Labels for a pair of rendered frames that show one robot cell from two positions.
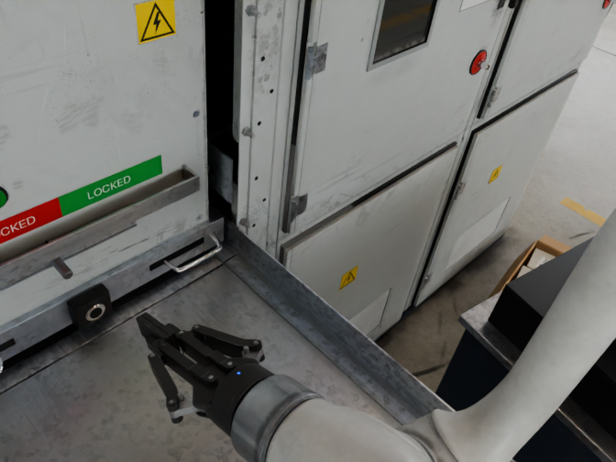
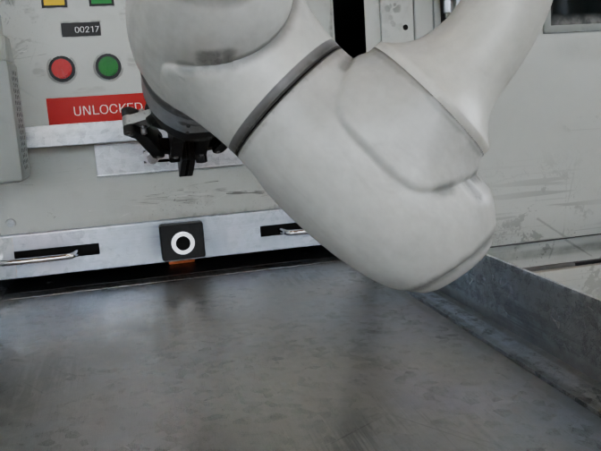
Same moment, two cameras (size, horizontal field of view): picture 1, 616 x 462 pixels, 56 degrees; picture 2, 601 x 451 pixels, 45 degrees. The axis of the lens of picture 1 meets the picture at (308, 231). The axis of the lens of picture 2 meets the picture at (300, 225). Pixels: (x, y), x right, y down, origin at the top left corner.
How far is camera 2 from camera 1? 0.70 m
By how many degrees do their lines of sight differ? 46
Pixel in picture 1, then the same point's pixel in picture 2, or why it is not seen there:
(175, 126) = not seen: hidden behind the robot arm
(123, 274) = (226, 222)
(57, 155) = not seen: hidden behind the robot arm
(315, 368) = (404, 310)
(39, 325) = (127, 242)
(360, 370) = (467, 313)
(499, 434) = (449, 22)
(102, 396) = (147, 301)
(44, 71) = not seen: outside the picture
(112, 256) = (218, 195)
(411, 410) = (522, 341)
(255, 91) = (382, 20)
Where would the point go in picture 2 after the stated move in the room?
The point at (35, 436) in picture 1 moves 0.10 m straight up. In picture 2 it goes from (63, 310) to (54, 229)
